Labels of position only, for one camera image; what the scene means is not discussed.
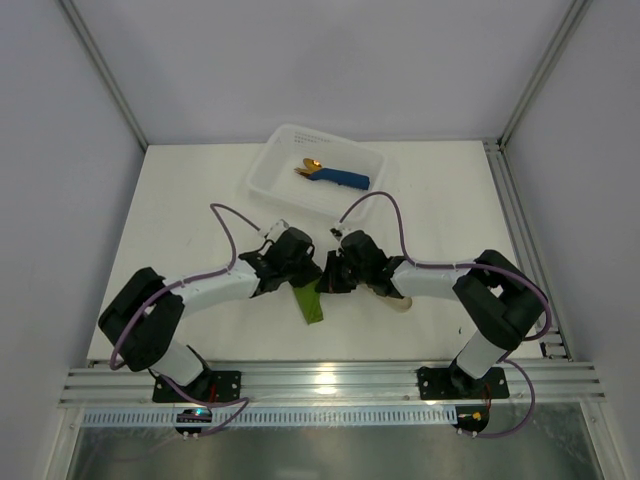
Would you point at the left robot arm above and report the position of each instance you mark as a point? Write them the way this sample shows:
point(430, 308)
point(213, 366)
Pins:
point(141, 321)

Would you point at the gold utensils in bundle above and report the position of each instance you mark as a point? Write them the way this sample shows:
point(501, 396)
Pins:
point(308, 168)

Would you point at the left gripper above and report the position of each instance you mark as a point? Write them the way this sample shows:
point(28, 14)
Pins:
point(304, 270)

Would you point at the aluminium right side rail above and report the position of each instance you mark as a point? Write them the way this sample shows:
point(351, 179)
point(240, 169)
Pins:
point(554, 344)

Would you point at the white plastic basket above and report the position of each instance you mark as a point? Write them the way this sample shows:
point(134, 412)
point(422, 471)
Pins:
point(273, 178)

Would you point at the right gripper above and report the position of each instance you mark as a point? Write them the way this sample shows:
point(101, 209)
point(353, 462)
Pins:
point(337, 273)

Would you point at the aluminium rail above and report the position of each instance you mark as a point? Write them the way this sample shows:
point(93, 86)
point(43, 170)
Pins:
point(325, 383)
point(554, 344)

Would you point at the green paper napkin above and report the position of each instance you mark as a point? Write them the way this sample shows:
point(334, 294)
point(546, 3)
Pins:
point(308, 300)

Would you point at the frame post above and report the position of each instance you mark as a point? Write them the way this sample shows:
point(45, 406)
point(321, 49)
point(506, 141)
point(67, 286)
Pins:
point(86, 39)
point(553, 52)

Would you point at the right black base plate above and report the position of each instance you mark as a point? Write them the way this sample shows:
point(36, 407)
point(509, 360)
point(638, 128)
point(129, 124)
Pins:
point(445, 383)

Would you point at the blue rolled napkin bundle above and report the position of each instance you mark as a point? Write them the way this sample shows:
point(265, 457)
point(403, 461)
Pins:
point(342, 178)

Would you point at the aluminium front rail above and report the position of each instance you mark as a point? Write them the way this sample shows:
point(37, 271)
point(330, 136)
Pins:
point(325, 383)

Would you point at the white slotted cable duct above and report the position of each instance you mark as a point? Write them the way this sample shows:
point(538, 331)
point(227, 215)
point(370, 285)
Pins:
point(256, 416)

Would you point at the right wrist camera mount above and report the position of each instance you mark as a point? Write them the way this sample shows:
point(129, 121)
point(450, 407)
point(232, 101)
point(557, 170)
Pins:
point(339, 231)

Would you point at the right frame post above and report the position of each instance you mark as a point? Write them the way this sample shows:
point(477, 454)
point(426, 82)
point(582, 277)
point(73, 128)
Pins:
point(553, 52)

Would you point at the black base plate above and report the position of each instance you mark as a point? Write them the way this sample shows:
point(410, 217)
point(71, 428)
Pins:
point(210, 386)
point(445, 383)

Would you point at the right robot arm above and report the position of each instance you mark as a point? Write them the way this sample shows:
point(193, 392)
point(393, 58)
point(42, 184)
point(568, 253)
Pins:
point(502, 303)

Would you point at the left frame post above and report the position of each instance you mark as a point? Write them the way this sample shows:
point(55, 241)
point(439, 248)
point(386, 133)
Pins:
point(86, 39)

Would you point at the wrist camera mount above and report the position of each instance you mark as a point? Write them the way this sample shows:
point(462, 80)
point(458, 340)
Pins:
point(339, 231)
point(275, 229)

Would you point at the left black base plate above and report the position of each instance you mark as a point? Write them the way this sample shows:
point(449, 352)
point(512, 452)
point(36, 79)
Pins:
point(210, 386)

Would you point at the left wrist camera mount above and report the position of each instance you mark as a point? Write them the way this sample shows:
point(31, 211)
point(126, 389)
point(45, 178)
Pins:
point(275, 229)

